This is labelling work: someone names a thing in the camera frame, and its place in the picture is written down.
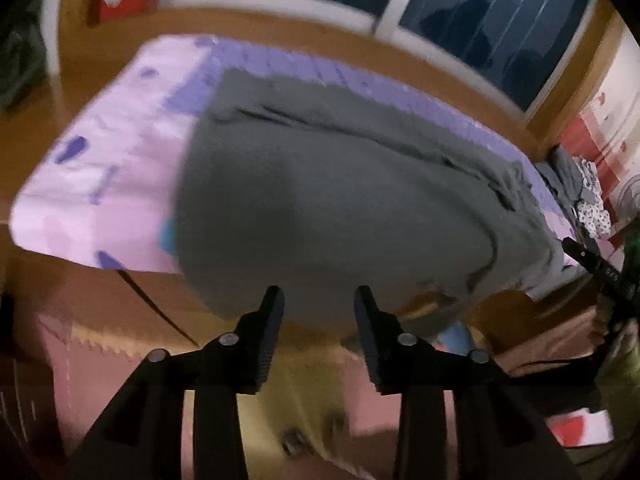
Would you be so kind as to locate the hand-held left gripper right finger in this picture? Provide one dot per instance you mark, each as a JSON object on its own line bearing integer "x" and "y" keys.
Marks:
{"x": 372, "y": 345}

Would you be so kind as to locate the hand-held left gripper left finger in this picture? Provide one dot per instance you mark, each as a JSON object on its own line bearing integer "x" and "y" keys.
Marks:
{"x": 265, "y": 340}

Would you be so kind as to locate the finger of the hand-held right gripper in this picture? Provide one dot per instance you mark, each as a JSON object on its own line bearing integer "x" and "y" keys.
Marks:
{"x": 590, "y": 262}

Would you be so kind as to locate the dark grey sweatshirt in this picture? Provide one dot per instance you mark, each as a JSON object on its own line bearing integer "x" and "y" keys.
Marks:
{"x": 325, "y": 200}

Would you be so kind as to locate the pile of clothes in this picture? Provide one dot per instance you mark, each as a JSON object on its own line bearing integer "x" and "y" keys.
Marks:
{"x": 575, "y": 190}

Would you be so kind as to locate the foam puzzle floor mat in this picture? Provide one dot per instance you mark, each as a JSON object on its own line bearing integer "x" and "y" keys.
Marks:
{"x": 310, "y": 385}

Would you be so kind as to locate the blue slipper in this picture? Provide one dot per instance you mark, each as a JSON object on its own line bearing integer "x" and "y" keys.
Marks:
{"x": 457, "y": 340}

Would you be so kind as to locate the red white packet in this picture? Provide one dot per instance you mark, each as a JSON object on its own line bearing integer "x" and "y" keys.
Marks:
{"x": 575, "y": 427}

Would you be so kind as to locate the red white printed board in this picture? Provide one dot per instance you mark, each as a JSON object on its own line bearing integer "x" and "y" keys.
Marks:
{"x": 600, "y": 125}

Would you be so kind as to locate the purple pink dotted bed sheet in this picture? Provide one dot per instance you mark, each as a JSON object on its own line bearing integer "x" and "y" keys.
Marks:
{"x": 110, "y": 170}

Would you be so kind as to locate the grey green hanging cloth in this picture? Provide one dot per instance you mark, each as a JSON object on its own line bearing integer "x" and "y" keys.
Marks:
{"x": 20, "y": 60}

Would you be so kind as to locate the wooden bed frame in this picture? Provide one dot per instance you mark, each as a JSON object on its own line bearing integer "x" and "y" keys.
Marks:
{"x": 300, "y": 30}

